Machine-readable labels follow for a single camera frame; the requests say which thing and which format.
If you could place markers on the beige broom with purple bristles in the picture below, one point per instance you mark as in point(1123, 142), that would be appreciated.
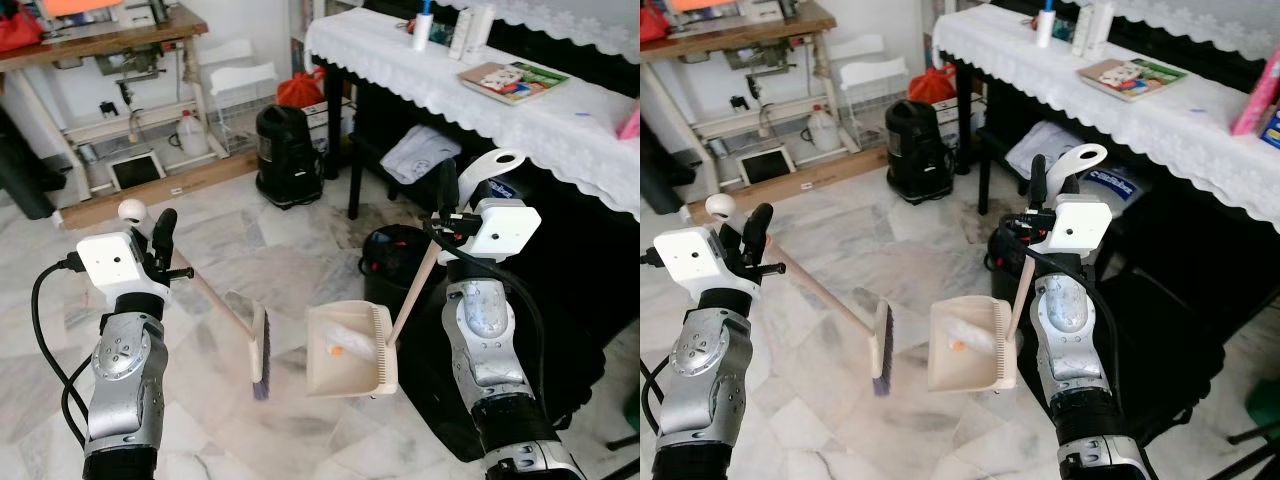
point(215, 300)
point(830, 300)

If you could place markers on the folded grey cloth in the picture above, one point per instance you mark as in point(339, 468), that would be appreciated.
point(420, 155)
point(1045, 150)

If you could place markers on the black round canister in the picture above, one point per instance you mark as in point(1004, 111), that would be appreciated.
point(1008, 275)
point(395, 262)

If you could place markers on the black stool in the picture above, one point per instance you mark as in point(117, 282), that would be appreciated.
point(354, 185)
point(984, 180)

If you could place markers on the white framed tablet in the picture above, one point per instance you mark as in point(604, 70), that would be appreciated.
point(137, 171)
point(766, 166)

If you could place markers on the black table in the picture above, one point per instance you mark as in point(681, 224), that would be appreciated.
point(335, 130)
point(962, 120)

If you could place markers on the clear plastic jug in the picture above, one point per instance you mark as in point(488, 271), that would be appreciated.
point(193, 137)
point(822, 131)

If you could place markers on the white lace tablecloth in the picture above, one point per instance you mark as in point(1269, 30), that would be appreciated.
point(1180, 125)
point(560, 125)

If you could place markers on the colourful picture book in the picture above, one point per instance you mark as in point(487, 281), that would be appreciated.
point(515, 82)
point(1135, 78)

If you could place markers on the crumpled white tissue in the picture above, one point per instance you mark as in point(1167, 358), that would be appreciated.
point(350, 335)
point(972, 332)

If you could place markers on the black canister vacuum cleaner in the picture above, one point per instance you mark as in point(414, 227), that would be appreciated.
point(288, 150)
point(918, 145)

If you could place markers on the red plastic bag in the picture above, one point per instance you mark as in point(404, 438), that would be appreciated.
point(932, 85)
point(300, 90)

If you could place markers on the white upright tube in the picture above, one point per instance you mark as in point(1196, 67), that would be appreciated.
point(482, 32)
point(1102, 30)
point(460, 35)
point(1081, 32)

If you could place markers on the pink box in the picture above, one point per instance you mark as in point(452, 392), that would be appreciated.
point(631, 125)
point(1258, 95)

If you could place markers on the white bottle with blue cap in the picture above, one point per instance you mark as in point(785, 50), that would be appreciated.
point(1046, 28)
point(422, 30)

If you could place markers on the green plastic object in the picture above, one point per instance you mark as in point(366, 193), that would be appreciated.
point(633, 412)
point(1265, 410)

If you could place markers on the white lace runner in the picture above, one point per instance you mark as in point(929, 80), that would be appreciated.
point(560, 25)
point(1190, 22)

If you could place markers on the wooden top sewing table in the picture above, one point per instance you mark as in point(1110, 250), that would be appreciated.
point(100, 42)
point(730, 35)

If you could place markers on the blue box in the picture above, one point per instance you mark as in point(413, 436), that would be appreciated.
point(1272, 125)

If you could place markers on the red cloth bag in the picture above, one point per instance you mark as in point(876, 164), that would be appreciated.
point(652, 24)
point(20, 32)

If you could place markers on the orange flat item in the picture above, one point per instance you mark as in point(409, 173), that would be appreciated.
point(705, 4)
point(80, 6)

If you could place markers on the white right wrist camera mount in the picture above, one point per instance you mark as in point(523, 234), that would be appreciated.
point(1080, 225)
point(505, 230)

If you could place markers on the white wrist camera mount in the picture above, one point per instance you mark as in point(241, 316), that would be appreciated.
point(1080, 225)
point(505, 230)
point(695, 262)
point(110, 262)

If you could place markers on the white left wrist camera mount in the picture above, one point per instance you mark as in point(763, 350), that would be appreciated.
point(110, 262)
point(695, 262)

